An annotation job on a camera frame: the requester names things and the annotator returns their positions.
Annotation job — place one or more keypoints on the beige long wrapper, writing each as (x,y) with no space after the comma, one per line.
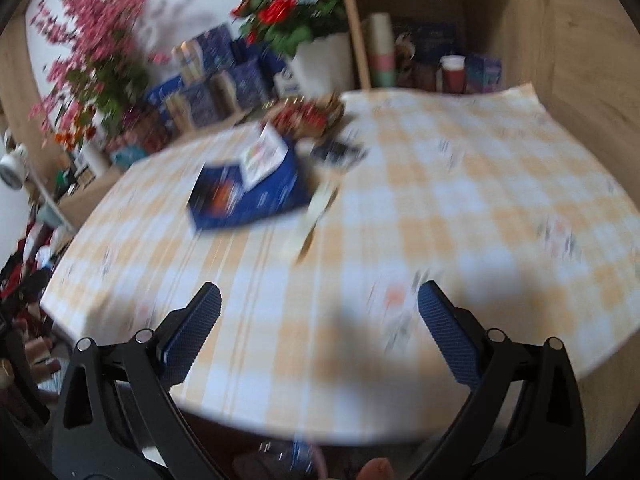
(312,220)

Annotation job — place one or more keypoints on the brown round waste bin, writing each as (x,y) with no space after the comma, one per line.
(280,460)

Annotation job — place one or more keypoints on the white colourful printed packet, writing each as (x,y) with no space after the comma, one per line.
(265,155)

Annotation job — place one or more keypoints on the red snack wrappers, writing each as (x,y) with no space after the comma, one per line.
(300,117)

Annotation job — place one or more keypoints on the dark blue box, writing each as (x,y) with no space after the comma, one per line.
(430,45)

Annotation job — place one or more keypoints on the purple blue box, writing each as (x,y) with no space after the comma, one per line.
(485,72)

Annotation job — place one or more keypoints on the red rose bouquet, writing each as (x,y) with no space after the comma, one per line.
(285,10)

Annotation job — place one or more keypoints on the orange flower bunch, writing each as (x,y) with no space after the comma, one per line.
(75,137)

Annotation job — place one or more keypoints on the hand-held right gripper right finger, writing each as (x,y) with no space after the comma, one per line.
(447,340)

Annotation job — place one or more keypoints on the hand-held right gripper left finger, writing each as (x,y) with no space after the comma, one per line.
(192,340)

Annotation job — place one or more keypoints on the small white fan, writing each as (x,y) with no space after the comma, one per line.
(12,167)

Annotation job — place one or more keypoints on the pink blossom branches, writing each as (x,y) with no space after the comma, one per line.
(100,45)

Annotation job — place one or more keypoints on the colourful patterned gift box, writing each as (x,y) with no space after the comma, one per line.
(140,135)

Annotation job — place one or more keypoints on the stack of blue gift boxes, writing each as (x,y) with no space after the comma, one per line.
(220,80)

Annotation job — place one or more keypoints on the red patterned cloth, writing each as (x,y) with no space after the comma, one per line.
(25,260)

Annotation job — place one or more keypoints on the slim white vase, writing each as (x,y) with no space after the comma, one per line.
(95,160)

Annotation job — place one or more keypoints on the yellow checked tablecloth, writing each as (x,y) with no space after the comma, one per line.
(450,210)

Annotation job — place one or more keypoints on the stack of paper cups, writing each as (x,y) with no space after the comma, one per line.
(382,50)

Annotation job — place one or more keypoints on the red cup with white lid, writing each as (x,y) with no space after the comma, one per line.
(452,75)

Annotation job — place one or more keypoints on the dark blue wrapper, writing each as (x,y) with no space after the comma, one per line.
(340,151)

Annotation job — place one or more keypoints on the wooden shelf unit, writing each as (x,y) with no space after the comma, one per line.
(525,20)

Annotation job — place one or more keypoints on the large blue box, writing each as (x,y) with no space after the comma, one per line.
(270,200)

